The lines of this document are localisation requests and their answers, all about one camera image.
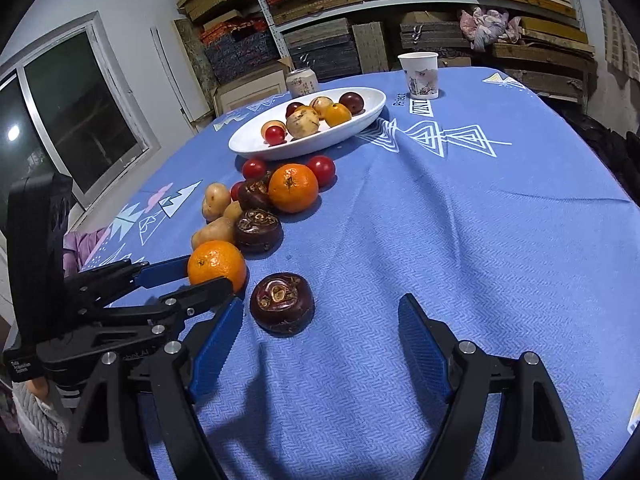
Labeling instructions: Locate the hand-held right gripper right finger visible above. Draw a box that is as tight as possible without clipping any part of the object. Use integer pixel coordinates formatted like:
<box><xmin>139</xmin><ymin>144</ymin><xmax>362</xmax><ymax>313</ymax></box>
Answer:
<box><xmin>397</xmin><ymin>293</ymin><xmax>586</xmax><ymax>480</ymax></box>

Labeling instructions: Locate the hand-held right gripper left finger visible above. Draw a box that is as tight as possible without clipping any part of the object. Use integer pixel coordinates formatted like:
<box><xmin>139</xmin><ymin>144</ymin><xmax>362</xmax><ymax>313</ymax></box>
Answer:
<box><xmin>57</xmin><ymin>296</ymin><xmax>246</xmax><ymax>480</ymax></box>

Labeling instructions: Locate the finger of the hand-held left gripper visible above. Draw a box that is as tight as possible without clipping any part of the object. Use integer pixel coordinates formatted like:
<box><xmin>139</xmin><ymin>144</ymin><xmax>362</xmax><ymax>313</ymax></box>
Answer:
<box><xmin>64</xmin><ymin>254</ymin><xmax>195</xmax><ymax>307</ymax></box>
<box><xmin>92</xmin><ymin>276</ymin><xmax>237</xmax><ymax>341</ymax></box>

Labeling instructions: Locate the large orange mandarin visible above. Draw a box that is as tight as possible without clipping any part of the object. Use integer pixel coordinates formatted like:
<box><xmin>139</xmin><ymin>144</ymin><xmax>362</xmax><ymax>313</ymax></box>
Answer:
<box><xmin>187</xmin><ymin>240</ymin><xmax>248</xmax><ymax>293</ymax></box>

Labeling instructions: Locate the dark brown water chestnut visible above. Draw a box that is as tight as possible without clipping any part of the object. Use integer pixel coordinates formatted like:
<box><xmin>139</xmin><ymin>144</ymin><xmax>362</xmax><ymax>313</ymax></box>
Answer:
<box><xmin>249</xmin><ymin>272</ymin><xmax>315</xmax><ymax>337</ymax></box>
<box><xmin>235</xmin><ymin>208</ymin><xmax>284</xmax><ymax>255</ymax></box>
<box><xmin>237</xmin><ymin>180</ymin><xmax>273</xmax><ymax>212</ymax></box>

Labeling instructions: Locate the white oval plate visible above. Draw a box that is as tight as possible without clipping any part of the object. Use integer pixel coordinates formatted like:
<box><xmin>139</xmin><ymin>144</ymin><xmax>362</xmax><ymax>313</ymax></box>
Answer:
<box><xmin>228</xmin><ymin>87</ymin><xmax>387</xmax><ymax>162</ymax></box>

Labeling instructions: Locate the large dark red plum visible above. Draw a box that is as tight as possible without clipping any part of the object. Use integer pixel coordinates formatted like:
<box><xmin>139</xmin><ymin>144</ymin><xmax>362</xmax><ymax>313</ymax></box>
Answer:
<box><xmin>338</xmin><ymin>91</ymin><xmax>365</xmax><ymax>115</ymax></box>

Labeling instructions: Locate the person's left forearm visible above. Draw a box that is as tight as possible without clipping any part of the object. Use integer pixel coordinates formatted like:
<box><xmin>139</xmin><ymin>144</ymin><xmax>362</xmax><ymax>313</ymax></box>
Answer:
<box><xmin>10</xmin><ymin>390</ymin><xmax>71</xmax><ymax>471</ymax></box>

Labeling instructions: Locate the pink purple cloth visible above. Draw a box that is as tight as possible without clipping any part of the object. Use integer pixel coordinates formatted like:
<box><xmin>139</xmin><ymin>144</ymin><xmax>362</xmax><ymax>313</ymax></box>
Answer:
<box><xmin>62</xmin><ymin>227</ymin><xmax>108</xmax><ymax>278</ymax></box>

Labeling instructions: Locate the blue printed tablecloth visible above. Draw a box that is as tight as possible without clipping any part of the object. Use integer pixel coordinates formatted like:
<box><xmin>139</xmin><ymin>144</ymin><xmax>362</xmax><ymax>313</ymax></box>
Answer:
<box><xmin>80</xmin><ymin>66</ymin><xmax>640</xmax><ymax>480</ymax></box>

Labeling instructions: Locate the white framed window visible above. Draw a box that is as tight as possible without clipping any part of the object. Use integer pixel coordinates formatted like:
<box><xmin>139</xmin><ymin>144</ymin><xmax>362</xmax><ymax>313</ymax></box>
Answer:
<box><xmin>0</xmin><ymin>10</ymin><xmax>162</xmax><ymax>241</ymax></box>

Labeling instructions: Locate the white leaning board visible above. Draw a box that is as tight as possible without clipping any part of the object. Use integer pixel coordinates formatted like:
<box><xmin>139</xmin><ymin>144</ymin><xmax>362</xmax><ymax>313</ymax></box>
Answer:
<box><xmin>150</xmin><ymin>25</ymin><xmax>196</xmax><ymax>136</ymax></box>

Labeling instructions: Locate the green patterned board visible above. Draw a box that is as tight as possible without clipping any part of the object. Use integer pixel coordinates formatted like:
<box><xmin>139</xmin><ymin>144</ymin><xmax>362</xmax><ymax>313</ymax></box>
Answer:
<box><xmin>173</xmin><ymin>17</ymin><xmax>221</xmax><ymax>106</ymax></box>

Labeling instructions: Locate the pale drink can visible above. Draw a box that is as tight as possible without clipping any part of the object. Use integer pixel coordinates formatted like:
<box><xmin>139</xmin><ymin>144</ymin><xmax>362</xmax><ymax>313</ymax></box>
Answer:
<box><xmin>286</xmin><ymin>67</ymin><xmax>318</xmax><ymax>98</ymax></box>

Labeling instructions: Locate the stack of dark blue boxes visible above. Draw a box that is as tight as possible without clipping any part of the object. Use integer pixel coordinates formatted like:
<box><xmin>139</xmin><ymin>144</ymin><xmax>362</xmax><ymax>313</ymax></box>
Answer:
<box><xmin>200</xmin><ymin>17</ymin><xmax>278</xmax><ymax>86</ymax></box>

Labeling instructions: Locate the stack of grey flat boxes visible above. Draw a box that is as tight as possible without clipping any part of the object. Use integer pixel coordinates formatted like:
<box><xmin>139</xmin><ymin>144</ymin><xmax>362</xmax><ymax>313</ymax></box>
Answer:
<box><xmin>284</xmin><ymin>17</ymin><xmax>362</xmax><ymax>81</ymax></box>

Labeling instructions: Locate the floral paper cup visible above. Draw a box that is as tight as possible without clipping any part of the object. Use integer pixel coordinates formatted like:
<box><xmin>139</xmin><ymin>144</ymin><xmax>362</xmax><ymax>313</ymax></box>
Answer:
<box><xmin>398</xmin><ymin>52</ymin><xmax>440</xmax><ymax>100</ymax></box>

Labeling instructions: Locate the black bag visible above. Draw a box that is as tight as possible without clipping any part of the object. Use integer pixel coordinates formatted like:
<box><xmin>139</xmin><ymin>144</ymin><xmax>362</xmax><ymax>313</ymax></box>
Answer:
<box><xmin>565</xmin><ymin>110</ymin><xmax>640</xmax><ymax>196</ymax></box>

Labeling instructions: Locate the grey woven upright box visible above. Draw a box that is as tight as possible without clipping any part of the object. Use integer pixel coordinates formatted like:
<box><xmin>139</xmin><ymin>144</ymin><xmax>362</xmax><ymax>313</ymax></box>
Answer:
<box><xmin>352</xmin><ymin>21</ymin><xmax>390</xmax><ymax>75</ymax></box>

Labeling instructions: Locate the stack of dark brown boxes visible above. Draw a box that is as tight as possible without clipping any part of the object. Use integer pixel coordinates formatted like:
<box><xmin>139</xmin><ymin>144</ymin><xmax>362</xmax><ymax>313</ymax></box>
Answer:
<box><xmin>400</xmin><ymin>12</ymin><xmax>473</xmax><ymax>68</ymax></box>

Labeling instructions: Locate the stack of yellow flat boxes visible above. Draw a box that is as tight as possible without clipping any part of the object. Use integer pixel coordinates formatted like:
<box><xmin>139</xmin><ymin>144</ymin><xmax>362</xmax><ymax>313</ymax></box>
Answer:
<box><xmin>490</xmin><ymin>15</ymin><xmax>600</xmax><ymax>103</ymax></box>

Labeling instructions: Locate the pink crumpled cloth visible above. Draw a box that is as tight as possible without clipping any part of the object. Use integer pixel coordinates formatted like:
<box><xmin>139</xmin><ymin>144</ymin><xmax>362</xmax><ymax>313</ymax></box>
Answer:
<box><xmin>459</xmin><ymin>6</ymin><xmax>523</xmax><ymax>51</ymax></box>

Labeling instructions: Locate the brick patterned curtain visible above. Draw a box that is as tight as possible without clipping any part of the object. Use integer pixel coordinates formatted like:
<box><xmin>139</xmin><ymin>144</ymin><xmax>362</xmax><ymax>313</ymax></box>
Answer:
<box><xmin>597</xmin><ymin>0</ymin><xmax>640</xmax><ymax>86</ymax></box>

